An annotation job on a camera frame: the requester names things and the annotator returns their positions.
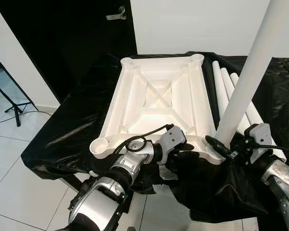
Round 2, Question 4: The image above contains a black work table leg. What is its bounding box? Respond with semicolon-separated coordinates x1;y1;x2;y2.
60;176;87;193

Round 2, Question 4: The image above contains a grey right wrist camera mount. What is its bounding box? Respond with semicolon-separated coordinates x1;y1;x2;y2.
243;123;273;162

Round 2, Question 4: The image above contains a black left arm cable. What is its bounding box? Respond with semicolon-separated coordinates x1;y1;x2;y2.
102;124;175;179

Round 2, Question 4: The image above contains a white work table frame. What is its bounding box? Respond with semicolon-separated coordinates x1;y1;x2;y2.
89;168;179;183

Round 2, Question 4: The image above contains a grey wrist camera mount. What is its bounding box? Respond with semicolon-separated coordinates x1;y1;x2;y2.
157;126;187;157
243;123;273;162

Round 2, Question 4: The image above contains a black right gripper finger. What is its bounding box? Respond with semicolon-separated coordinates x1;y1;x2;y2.
206;136;232;159

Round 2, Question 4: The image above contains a black tripod stand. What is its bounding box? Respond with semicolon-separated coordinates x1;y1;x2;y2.
0;77;37;128

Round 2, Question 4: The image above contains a black shiny table cover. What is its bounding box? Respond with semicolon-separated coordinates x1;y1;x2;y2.
21;51;289;227

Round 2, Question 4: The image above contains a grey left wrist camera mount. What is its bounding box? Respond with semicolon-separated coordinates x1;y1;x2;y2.
157;126;187;157

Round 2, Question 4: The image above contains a silver door handle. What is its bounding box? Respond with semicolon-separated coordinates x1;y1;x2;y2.
106;6;127;21

